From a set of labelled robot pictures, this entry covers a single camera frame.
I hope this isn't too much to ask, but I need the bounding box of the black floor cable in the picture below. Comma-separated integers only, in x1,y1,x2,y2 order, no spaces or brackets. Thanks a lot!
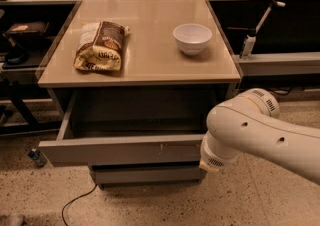
61,183,98,226

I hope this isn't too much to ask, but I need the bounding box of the brown yellow chip bag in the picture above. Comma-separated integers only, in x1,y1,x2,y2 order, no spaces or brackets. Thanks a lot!
74,21,130,71

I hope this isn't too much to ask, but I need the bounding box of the grey top drawer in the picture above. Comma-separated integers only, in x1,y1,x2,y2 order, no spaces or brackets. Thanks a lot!
40,88,214,166

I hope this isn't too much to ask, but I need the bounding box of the white ceramic bowl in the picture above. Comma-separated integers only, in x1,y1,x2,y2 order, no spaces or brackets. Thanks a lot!
173,23,212,56

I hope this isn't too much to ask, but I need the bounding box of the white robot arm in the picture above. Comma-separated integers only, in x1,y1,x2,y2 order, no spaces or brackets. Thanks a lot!
200,88,320,184

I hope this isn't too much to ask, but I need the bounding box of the white bottle with nozzle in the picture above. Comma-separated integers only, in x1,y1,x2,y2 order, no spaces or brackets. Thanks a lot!
239,0,286,59

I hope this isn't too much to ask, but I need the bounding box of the grey drawer cabinet counter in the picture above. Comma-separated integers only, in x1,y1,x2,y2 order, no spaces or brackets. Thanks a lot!
38,0,241,111

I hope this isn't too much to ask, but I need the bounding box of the grey drawer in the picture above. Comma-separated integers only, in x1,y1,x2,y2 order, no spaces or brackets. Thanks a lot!
40,88,214,166
89,161,206,189

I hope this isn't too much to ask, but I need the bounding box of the grey bottom drawer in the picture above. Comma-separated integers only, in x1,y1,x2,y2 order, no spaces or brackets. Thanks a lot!
89,161,206,189

